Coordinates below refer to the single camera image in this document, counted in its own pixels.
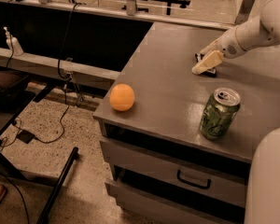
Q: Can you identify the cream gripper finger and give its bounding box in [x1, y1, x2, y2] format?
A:
[200, 40, 218, 55]
[192, 50, 224, 75]

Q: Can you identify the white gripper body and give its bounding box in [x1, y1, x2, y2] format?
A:
[217, 27, 245, 59]

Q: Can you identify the dark blue rxbar wrapper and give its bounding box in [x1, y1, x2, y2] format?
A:
[195, 53, 217, 77]

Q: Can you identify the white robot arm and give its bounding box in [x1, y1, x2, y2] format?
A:
[192, 0, 280, 224]

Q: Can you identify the green soda can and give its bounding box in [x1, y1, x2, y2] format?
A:
[200, 88, 241, 139]

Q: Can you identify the orange fruit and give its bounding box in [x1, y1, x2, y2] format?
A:
[109, 84, 135, 111]

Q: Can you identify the grey upper drawer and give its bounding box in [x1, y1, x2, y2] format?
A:
[100, 137, 246, 207]

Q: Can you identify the grey drawer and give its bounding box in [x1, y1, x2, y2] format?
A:
[105, 179, 237, 224]
[100, 137, 246, 207]

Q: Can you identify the grey lower drawer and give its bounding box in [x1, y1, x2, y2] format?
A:
[105, 179, 237, 224]

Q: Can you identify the white spray bottle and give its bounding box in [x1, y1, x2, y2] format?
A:
[4, 27, 23, 56]

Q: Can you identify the black power adapter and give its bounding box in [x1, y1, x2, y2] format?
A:
[17, 130, 35, 144]

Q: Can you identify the dark side table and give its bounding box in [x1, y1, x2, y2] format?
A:
[0, 71, 56, 186]

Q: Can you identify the black chair leg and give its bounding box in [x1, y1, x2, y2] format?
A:
[36, 147, 78, 224]

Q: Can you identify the metal rail bracket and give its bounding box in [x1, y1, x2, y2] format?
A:
[234, 0, 255, 24]

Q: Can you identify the black drawer handle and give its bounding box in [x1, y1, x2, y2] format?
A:
[176, 170, 212, 189]

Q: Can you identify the black hanging cable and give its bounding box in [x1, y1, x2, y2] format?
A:
[34, 2, 82, 145]

